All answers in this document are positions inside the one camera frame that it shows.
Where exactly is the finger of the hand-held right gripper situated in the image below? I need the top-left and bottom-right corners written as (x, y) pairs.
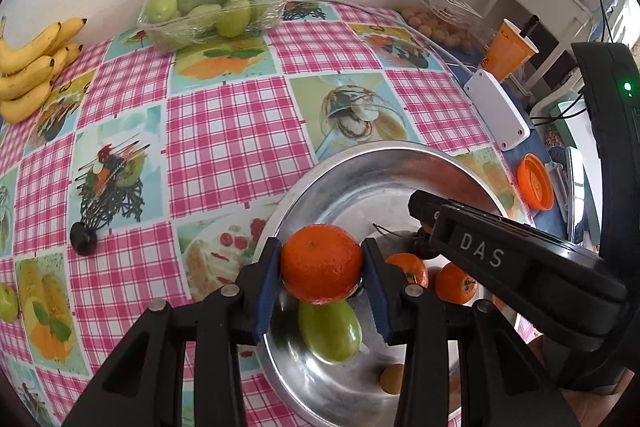
top-left (407, 189), bottom-right (630, 353)

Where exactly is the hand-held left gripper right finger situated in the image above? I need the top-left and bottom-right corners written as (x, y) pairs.
top-left (361, 237), bottom-right (581, 427)

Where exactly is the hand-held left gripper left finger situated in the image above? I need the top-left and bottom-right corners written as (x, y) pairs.
top-left (62, 237), bottom-right (283, 427)

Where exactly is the orange tangerine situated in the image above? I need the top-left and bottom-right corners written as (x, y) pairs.
top-left (385, 253), bottom-right (430, 290)
top-left (280, 224), bottom-right (365, 305)
top-left (434, 263), bottom-right (478, 305)

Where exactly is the silver metal bowl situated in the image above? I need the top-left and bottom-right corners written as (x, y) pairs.
top-left (257, 142), bottom-right (533, 427)

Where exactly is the silver metal utensil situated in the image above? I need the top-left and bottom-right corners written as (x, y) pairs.
top-left (547, 146), bottom-right (588, 253)

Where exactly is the green jujube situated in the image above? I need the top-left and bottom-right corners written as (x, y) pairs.
top-left (297, 299), bottom-right (363, 364)
top-left (0, 283), bottom-right (20, 324)

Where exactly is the orange plastic lid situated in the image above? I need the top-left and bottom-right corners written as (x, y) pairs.
top-left (516, 153), bottom-right (555, 211)

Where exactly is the small brown longan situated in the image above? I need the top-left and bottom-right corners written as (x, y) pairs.
top-left (380, 363), bottom-right (405, 395)

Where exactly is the white plastic box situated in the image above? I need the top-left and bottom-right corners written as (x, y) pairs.
top-left (462, 69), bottom-right (532, 152)

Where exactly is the orange paper cup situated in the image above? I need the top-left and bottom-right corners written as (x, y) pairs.
top-left (480, 14), bottom-right (541, 84)

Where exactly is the pink checkered printed tablecloth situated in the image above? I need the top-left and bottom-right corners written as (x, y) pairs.
top-left (0, 0), bottom-right (536, 427)

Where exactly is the pile of brown longans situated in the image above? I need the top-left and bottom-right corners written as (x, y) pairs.
top-left (400, 7), bottom-right (483, 52)

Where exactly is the clear plastic fruit tray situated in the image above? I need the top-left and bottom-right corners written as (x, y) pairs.
top-left (137, 0), bottom-right (288, 55)

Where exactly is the bunch of yellow bananas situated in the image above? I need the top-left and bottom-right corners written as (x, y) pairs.
top-left (0, 17), bottom-right (88, 125)

